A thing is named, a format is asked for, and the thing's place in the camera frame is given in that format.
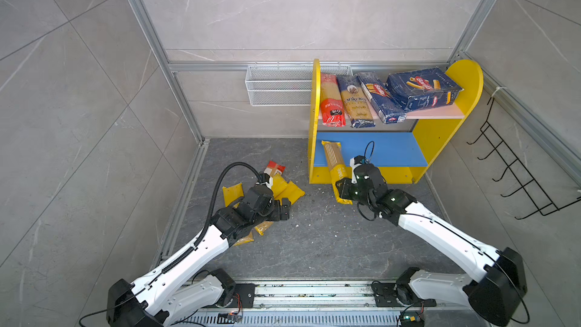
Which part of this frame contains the yellow Pastatime spaghetti bag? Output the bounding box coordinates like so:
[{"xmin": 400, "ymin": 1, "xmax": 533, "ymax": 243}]
[{"xmin": 322, "ymin": 141, "xmax": 353, "ymax": 205}]

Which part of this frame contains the blue yellow spaghetti bag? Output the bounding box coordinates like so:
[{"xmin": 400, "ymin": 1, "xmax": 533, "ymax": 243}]
[{"xmin": 337, "ymin": 76, "xmax": 375, "ymax": 129}]

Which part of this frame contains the blue Barilla spaghetti bag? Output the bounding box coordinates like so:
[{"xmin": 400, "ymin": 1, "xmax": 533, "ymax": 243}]
[{"xmin": 356, "ymin": 72, "xmax": 405, "ymax": 124}]

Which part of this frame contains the red yellow pasta bag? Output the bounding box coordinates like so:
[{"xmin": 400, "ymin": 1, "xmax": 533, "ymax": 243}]
[{"xmin": 320, "ymin": 74, "xmax": 346, "ymax": 127}]

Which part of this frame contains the blue Barilla rigatoni box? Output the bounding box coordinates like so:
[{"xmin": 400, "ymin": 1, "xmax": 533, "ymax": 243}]
[{"xmin": 387, "ymin": 68, "xmax": 463, "ymax": 113}]

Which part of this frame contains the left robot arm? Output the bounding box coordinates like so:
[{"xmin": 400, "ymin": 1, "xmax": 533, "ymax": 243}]
[{"xmin": 102, "ymin": 162, "xmax": 292, "ymax": 326}]

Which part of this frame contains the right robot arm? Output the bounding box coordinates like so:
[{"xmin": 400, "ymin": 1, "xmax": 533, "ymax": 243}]
[{"xmin": 331, "ymin": 156, "xmax": 527, "ymax": 326}]

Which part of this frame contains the yellow shelf unit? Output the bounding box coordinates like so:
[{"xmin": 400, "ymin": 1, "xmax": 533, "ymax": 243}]
[{"xmin": 307, "ymin": 59, "xmax": 484, "ymax": 184}]

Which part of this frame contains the small tan pasta bag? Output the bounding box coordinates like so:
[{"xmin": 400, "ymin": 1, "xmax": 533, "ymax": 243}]
[{"xmin": 222, "ymin": 183, "xmax": 254, "ymax": 246}]

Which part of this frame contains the red white spaghetti bag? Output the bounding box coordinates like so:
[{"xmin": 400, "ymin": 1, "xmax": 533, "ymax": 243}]
[{"xmin": 264, "ymin": 161, "xmax": 285, "ymax": 177}]

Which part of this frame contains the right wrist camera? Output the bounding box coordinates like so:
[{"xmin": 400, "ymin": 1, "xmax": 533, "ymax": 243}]
[{"xmin": 350, "ymin": 155, "xmax": 367, "ymax": 170}]

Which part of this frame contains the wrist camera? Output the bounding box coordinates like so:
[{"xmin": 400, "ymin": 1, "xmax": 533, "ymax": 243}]
[
  {"xmin": 350, "ymin": 155, "xmax": 367, "ymax": 170},
  {"xmin": 257, "ymin": 173, "xmax": 274, "ymax": 189}
]

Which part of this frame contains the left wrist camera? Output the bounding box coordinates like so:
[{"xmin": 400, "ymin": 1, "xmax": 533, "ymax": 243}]
[{"xmin": 257, "ymin": 173, "xmax": 274, "ymax": 189}]

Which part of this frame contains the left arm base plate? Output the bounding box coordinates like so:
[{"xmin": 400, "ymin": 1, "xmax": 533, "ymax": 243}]
[{"xmin": 205, "ymin": 283, "xmax": 257, "ymax": 309}]

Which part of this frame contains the aluminium mounting rail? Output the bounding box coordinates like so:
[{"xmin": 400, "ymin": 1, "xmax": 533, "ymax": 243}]
[{"xmin": 175, "ymin": 281, "xmax": 488, "ymax": 326}]

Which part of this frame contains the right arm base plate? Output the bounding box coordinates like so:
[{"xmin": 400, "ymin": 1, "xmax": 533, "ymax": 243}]
[{"xmin": 370, "ymin": 281, "xmax": 437, "ymax": 307}]

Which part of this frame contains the white wire mesh basket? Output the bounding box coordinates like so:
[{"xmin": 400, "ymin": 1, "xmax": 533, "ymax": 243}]
[{"xmin": 244, "ymin": 64, "xmax": 355, "ymax": 107}]

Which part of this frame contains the black wire hook rack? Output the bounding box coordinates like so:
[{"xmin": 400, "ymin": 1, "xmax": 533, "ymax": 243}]
[{"xmin": 466, "ymin": 98, "xmax": 580, "ymax": 220}]

